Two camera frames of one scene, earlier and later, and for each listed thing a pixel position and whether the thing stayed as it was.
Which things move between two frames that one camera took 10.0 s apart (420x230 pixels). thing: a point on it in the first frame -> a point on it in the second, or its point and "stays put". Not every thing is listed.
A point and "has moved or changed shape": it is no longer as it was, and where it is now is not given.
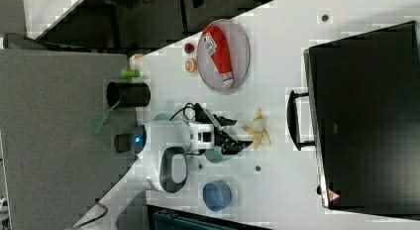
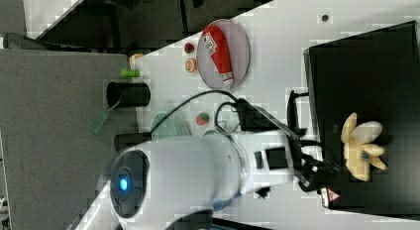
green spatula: x=101 y=119 stays put
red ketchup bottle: x=214 y=39 stays put
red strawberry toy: x=188 y=48 stays put
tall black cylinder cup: x=128 y=94 stays put
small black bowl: x=123 y=143 stays put
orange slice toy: x=191 y=64 stays put
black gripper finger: x=225 y=121 -> x=320 y=165
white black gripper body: x=201 y=136 -> x=272 y=159
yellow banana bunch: x=258 y=128 has moved or changed shape
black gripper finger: x=230 y=146 -> x=310 y=181
